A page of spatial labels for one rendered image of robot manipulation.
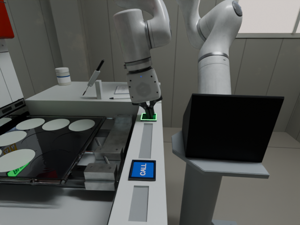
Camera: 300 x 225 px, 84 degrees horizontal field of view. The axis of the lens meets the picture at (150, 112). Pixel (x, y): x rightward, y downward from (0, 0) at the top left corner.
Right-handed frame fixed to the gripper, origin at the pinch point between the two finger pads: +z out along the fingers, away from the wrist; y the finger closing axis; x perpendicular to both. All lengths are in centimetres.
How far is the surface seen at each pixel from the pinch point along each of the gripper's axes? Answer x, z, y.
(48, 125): 3.4, -0.6, -42.1
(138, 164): -24.8, 1.4, -1.9
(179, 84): 163, 38, 24
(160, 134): -10.8, 2.8, 3.0
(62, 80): 39, -13, -51
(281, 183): 64, 121, 95
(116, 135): 0.7, 7.2, -15.0
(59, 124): 4.3, 0.3, -38.1
